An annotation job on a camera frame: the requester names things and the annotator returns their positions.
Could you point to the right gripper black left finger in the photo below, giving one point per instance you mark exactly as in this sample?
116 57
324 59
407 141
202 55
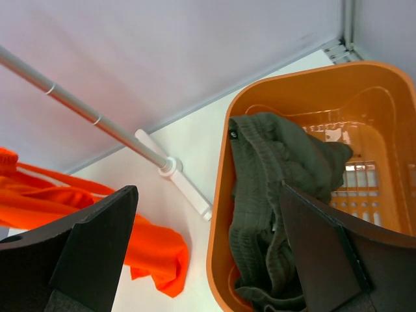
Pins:
73 263

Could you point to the dark green shorts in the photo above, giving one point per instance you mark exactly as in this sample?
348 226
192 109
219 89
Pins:
270 152

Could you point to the orange plastic basket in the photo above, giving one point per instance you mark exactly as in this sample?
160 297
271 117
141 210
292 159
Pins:
370 107

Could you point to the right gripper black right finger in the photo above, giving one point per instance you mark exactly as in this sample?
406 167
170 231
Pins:
345 263

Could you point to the silver white clothes rack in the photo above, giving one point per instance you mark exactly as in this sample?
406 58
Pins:
169 167

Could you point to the orange shorts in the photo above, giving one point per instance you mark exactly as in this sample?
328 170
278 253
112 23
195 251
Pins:
32 197

